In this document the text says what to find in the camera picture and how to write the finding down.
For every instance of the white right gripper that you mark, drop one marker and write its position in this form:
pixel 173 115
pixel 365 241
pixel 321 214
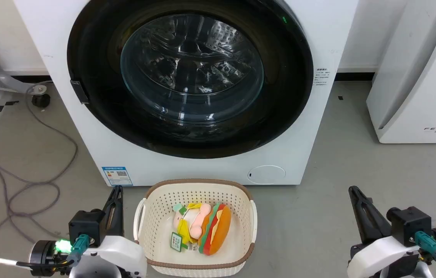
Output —
pixel 380 256

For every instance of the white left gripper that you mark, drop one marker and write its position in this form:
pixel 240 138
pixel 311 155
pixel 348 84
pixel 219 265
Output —
pixel 119 253

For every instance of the round black glass washer door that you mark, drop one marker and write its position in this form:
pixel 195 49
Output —
pixel 94 58

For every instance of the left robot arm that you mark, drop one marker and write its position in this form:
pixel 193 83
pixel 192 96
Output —
pixel 44 253

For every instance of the white front-load washing machine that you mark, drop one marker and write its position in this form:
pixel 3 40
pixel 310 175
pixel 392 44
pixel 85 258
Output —
pixel 87 154

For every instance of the blue energy label sticker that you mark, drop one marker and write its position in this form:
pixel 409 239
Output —
pixel 117 176

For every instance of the cream perforated laundry basket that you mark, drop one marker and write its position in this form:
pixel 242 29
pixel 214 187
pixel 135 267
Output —
pixel 156 216

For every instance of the green and white hang tag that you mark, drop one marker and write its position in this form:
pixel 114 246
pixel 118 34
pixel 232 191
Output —
pixel 177 241

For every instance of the yellow and pink plush doll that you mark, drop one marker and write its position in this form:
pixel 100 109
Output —
pixel 187 224

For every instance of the plush hamburger toy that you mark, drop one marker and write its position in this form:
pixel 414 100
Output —
pixel 220 229

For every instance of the oval white filter cover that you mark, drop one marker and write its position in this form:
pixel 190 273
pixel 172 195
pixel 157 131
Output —
pixel 266 174

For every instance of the white standing appliance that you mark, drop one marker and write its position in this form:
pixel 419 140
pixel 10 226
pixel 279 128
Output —
pixel 414 96

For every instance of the black caster wheel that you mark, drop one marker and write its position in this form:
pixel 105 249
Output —
pixel 41 100

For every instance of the small printed text sticker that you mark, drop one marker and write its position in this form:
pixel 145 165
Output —
pixel 322 77

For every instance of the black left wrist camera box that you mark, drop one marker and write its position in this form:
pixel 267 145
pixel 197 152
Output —
pixel 87 227

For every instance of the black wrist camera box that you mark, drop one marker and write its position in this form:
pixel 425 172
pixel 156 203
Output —
pixel 87 227
pixel 411 224

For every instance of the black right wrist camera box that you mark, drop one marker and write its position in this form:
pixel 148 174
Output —
pixel 411 224

